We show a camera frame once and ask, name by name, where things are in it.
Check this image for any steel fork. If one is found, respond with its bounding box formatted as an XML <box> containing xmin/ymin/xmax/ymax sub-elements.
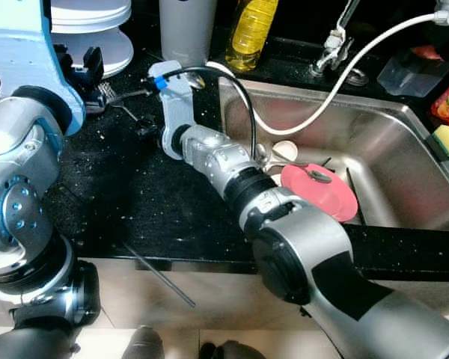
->
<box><xmin>97</xmin><ymin>82</ymin><xmax>159</xmax><ymax>122</ymax></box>

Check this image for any clear plastic container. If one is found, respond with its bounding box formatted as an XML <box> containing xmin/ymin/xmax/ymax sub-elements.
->
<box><xmin>376</xmin><ymin>46</ymin><xmax>449</xmax><ymax>98</ymax></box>

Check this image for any stainless steel sink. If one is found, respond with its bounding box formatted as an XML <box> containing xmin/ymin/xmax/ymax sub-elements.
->
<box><xmin>217</xmin><ymin>77</ymin><xmax>449</xmax><ymax>229</ymax></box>

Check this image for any white flexible hose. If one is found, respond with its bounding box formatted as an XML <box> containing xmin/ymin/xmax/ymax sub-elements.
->
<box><xmin>204</xmin><ymin>2</ymin><xmax>449</xmax><ymax>138</ymax></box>

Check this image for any grey thermos with red sticker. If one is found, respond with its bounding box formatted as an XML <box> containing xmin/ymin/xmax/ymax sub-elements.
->
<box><xmin>159</xmin><ymin>0</ymin><xmax>219</xmax><ymax>68</ymax></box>

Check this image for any pink plate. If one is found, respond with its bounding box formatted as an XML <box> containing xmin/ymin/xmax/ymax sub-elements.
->
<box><xmin>281</xmin><ymin>163</ymin><xmax>359</xmax><ymax>223</ymax></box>

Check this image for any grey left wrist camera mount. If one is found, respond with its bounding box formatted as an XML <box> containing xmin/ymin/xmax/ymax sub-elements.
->
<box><xmin>0</xmin><ymin>0</ymin><xmax>87</xmax><ymax>137</ymax></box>

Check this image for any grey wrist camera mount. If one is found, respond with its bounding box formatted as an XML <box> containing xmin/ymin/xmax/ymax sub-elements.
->
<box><xmin>148</xmin><ymin>60</ymin><xmax>201</xmax><ymax>162</ymax></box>
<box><xmin>0</xmin><ymin>0</ymin><xmax>87</xmax><ymax>137</ymax></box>

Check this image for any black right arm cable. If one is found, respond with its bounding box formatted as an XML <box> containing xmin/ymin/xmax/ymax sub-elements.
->
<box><xmin>171</xmin><ymin>66</ymin><xmax>259</xmax><ymax>162</ymax></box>

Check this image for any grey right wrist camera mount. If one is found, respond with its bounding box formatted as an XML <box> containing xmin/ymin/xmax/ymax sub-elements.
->
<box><xmin>148</xmin><ymin>60</ymin><xmax>201</xmax><ymax>162</ymax></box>

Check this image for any chrome sink faucet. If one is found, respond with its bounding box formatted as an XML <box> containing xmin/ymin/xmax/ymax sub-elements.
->
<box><xmin>311</xmin><ymin>0</ymin><xmax>369</xmax><ymax>85</ymax></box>

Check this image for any black chopstick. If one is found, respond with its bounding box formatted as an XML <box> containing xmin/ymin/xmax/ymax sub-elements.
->
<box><xmin>346</xmin><ymin>168</ymin><xmax>365</xmax><ymax>225</ymax></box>

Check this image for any small steel spoon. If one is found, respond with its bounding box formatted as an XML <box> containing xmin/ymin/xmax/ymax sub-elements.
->
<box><xmin>303</xmin><ymin>168</ymin><xmax>333</xmax><ymax>185</ymax></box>

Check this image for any long handled steel spoon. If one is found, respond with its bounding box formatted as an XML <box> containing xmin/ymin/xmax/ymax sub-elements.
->
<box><xmin>253</xmin><ymin>142</ymin><xmax>309</xmax><ymax>171</ymax></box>

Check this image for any yellow dish soap bottle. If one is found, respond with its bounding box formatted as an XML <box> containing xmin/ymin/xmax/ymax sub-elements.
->
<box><xmin>224</xmin><ymin>0</ymin><xmax>280</xmax><ymax>73</ymax></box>

